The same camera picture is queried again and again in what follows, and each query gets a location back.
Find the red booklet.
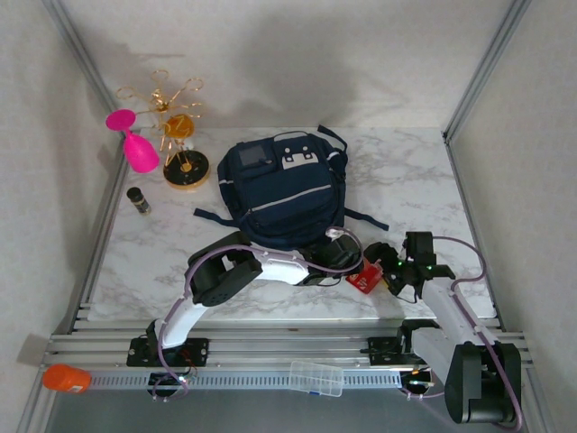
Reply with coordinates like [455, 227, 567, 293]
[346, 259, 384, 294]

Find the navy blue backpack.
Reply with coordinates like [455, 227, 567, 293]
[193, 124, 389, 252]

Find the white marble board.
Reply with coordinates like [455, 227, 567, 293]
[87, 126, 497, 322]

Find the clear plastic organiser box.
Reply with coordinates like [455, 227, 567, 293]
[288, 359, 344, 399]

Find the amber wine glass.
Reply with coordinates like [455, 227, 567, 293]
[161, 115, 196, 141]

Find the small spice jar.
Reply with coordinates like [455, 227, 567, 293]
[126, 187, 153, 216]

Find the pink wine glass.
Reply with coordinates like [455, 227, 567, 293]
[106, 107, 162, 173]

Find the orange plastic cup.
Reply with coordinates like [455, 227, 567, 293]
[42, 364, 91, 393]

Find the aluminium side rail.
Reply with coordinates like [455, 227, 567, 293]
[67, 143, 132, 335]
[444, 134, 502, 330]

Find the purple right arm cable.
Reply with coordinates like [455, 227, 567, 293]
[400, 235, 525, 429]

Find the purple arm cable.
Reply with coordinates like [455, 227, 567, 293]
[151, 225, 364, 402]
[400, 235, 525, 429]

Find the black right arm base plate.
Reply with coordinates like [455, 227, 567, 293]
[360, 336, 451, 366]

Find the aluminium mounting rail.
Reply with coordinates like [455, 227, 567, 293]
[40, 331, 536, 367]

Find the slotted grey cable duct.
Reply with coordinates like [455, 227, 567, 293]
[87, 370, 403, 390]

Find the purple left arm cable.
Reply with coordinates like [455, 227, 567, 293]
[151, 225, 364, 402]

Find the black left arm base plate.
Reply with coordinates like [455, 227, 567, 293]
[126, 336, 211, 367]

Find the gold wire glass rack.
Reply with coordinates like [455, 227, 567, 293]
[116, 69, 212, 193]

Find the aluminium frame post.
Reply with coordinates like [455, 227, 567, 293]
[42, 0, 121, 118]
[444, 0, 533, 141]

